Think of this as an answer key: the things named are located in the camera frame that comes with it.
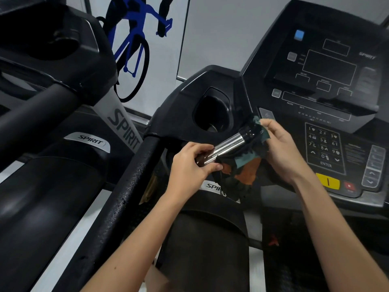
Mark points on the person's left hand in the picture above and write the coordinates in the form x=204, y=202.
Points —
x=182, y=176

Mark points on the person's right hand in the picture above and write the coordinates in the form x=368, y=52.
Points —
x=284, y=152

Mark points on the person's right fingers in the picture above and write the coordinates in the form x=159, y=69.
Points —
x=270, y=125

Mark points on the person's left thumb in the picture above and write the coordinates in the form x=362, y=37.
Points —
x=210, y=169

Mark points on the chrome treadmill grip bar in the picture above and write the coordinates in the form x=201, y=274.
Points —
x=226, y=147

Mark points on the teal and orange cleaning cloth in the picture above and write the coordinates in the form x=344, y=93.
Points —
x=243, y=161

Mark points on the person's left forearm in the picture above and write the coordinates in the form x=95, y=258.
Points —
x=136, y=249

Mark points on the person's right forearm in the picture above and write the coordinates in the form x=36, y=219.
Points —
x=331, y=234

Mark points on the black treadmill with keypad console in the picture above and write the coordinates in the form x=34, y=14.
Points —
x=212, y=240

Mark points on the yellow treadmill safety key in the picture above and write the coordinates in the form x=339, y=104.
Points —
x=327, y=180

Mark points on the black treadmill console panel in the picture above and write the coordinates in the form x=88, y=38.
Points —
x=328, y=66

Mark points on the black foam treadmill handrail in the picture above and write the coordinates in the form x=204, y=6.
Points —
x=121, y=203

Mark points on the red treadmill stop button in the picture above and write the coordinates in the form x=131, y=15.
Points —
x=349, y=186

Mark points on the black treadmill with grey upright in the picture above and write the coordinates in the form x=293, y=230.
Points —
x=45, y=194

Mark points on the blue cyclist wall graphic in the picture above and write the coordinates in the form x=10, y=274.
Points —
x=133, y=48

